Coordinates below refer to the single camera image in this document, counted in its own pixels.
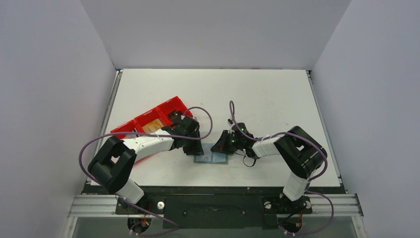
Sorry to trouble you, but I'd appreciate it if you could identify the green leather card holder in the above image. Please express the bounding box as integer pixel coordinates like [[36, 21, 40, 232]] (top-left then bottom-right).
[[194, 143, 228, 165]]

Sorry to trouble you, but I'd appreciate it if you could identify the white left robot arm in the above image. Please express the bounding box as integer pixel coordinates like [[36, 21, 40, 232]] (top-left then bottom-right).
[[87, 115, 203, 213]]

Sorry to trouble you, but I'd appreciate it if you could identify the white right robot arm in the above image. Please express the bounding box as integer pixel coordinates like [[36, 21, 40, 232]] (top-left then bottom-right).
[[210, 122, 327, 212]]

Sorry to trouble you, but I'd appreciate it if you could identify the black card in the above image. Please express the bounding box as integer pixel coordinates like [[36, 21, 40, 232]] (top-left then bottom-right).
[[168, 111, 183, 123]]

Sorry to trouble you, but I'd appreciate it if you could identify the gold card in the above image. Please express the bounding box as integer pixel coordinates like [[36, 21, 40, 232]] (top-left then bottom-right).
[[142, 119, 164, 134]]

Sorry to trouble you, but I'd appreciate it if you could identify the red right bin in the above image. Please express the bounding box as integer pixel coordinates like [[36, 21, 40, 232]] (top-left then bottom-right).
[[156, 96, 187, 125]]

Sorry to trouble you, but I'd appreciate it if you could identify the red middle bin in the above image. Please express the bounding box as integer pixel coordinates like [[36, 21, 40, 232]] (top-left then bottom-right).
[[134, 108, 166, 133]]

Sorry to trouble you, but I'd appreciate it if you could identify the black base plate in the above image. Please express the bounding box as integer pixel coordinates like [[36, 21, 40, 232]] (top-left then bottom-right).
[[82, 185, 346, 230]]

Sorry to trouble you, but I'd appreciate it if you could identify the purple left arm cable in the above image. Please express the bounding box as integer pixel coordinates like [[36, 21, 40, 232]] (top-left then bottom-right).
[[78, 106, 214, 237]]

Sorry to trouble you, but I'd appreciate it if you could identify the aluminium frame rail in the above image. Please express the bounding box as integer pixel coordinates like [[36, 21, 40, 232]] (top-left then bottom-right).
[[63, 186, 367, 238]]

